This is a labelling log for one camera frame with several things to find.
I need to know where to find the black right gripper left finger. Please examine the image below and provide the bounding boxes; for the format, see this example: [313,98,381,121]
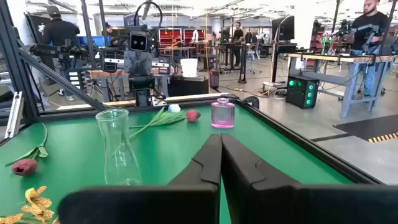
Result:
[57,133,223,224]

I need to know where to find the dark red artificial tulip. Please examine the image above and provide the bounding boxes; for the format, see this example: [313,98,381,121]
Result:
[129,109,201,141]
[5,123,50,177]

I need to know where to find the black table handle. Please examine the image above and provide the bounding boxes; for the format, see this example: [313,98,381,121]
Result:
[241,95,261,110]

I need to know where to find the black computer tower green lights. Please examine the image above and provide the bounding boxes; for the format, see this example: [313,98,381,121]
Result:
[285,73,320,110]

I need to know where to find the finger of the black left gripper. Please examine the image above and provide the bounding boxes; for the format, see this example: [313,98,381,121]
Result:
[151,55,172,75]
[99,47,126,73]

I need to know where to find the blue lit monitor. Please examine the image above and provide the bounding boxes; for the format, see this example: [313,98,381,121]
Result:
[75,35,112,48]

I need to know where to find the black hazard striped floor mat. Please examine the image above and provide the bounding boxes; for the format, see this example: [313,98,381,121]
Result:
[333,113,398,144]

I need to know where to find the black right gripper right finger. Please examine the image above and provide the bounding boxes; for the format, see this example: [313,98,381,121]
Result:
[221,133,398,224]

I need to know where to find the clear glass vase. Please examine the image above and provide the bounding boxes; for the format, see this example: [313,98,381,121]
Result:
[95,108,143,187]

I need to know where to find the red storage shelf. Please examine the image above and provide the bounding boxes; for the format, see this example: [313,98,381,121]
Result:
[157,27,206,48]

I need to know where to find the black aluminium table frame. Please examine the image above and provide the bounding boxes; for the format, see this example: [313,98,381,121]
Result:
[0,0,383,186]

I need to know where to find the white bucket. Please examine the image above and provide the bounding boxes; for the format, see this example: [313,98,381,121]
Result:
[180,58,199,78]

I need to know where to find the silver metal bracket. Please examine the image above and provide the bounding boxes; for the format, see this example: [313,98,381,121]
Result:
[4,91,24,139]

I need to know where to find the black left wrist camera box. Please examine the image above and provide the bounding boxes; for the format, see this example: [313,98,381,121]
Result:
[128,30,149,52]

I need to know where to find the black monitor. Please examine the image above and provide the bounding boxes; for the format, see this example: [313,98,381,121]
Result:
[271,15,295,42]

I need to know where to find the yellow artificial flower bunch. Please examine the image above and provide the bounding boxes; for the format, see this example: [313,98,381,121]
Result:
[0,185,60,224]

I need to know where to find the wood top workbench grey legs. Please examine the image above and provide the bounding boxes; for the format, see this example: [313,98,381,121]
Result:
[287,52,396,118]

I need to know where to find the black box white stripes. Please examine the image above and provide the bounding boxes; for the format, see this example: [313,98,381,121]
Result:
[67,70,82,91]

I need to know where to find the pink ribbed glass vase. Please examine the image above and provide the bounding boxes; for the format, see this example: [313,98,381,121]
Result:
[211,97,236,129]

